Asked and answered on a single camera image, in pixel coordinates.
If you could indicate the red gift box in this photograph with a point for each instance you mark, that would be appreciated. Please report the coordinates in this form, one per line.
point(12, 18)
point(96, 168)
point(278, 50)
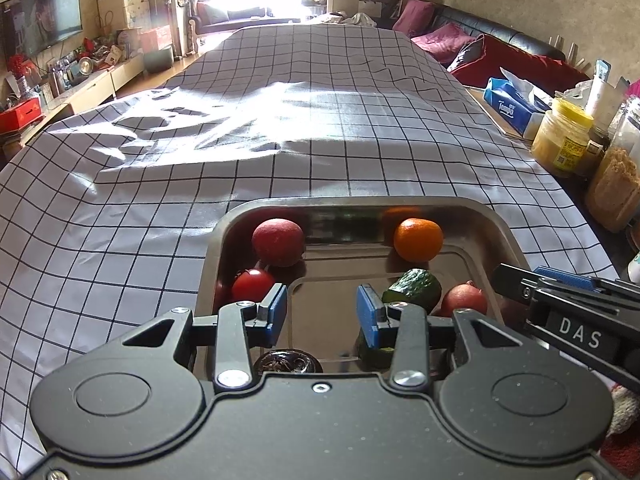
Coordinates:
point(156, 39)

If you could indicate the flat purple cushion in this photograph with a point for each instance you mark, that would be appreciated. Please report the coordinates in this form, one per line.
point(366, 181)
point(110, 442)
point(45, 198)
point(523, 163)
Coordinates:
point(442, 37)

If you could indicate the dark round fruit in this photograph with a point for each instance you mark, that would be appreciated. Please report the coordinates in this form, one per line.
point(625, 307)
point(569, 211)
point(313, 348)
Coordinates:
point(287, 361)

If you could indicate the black leather sofa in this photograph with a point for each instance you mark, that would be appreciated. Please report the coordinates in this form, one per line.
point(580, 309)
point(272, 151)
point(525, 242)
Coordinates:
point(520, 35)

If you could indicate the dark chaise lounge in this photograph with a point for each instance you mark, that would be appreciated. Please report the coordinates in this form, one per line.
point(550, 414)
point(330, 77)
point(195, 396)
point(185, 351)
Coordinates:
point(235, 16)

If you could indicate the white bottle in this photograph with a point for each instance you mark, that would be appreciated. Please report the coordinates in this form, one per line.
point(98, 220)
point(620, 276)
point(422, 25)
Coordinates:
point(602, 92)

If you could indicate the flat red box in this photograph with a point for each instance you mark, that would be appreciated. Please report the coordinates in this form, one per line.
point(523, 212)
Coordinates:
point(20, 115)

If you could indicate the orange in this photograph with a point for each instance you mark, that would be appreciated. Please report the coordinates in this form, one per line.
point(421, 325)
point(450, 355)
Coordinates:
point(418, 239)

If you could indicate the dark round bin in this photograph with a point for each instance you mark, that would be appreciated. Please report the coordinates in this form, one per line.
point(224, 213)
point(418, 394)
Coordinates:
point(160, 59)

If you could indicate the black grey cushion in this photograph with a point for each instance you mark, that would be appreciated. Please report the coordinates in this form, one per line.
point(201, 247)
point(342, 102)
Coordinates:
point(467, 55)

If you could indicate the low television console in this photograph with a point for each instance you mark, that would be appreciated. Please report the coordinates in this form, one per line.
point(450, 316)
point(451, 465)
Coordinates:
point(85, 87)

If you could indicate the grey checked tablecloth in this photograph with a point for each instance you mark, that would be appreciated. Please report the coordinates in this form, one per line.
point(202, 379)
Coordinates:
point(280, 125)

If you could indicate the red white fuzzy clothing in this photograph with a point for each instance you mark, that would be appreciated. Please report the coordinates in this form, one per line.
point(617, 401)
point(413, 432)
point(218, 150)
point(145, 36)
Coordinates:
point(625, 420)

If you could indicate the red tomato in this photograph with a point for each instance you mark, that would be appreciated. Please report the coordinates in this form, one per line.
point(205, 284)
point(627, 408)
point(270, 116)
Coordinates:
point(251, 285)

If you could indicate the red apple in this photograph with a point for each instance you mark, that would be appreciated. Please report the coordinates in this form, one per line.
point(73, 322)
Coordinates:
point(277, 241)

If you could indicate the jar with brown contents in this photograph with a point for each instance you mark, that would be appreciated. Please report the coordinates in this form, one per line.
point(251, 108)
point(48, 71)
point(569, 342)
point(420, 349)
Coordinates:
point(615, 190)

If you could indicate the upright purple cushion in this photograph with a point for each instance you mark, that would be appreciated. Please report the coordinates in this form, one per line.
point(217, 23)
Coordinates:
point(414, 16)

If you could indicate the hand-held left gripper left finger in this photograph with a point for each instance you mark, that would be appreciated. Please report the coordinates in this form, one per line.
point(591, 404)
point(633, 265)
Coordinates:
point(275, 312)

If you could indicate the red flower bouquet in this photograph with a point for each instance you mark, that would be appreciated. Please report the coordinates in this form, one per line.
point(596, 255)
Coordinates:
point(19, 66)

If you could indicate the flat screen television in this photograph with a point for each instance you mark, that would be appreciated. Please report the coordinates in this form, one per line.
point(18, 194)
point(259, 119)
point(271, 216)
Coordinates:
point(45, 17)

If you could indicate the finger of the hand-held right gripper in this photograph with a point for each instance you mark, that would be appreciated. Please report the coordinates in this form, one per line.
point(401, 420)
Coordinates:
point(512, 282)
point(565, 277)

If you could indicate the blue tissue pack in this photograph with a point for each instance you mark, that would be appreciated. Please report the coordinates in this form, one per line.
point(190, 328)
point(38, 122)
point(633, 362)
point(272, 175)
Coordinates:
point(512, 107)

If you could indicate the white cabinet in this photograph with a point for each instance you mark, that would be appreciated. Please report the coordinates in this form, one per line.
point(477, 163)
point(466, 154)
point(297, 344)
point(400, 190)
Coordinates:
point(125, 7)

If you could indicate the yellow lid jar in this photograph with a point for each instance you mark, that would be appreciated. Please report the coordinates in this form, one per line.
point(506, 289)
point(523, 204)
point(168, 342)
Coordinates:
point(560, 137)

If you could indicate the red blanket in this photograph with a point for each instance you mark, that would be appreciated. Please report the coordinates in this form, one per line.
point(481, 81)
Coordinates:
point(520, 67)

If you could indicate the large cucumber piece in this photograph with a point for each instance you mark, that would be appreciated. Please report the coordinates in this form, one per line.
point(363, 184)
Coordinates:
point(414, 287)

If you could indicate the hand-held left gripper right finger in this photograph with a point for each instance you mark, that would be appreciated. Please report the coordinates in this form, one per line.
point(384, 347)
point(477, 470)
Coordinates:
point(369, 316)

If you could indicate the metal tray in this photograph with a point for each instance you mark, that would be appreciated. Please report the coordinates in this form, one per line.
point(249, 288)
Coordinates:
point(330, 280)

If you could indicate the small red fruit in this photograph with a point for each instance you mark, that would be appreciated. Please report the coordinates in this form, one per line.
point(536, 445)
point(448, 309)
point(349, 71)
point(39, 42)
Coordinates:
point(464, 299)

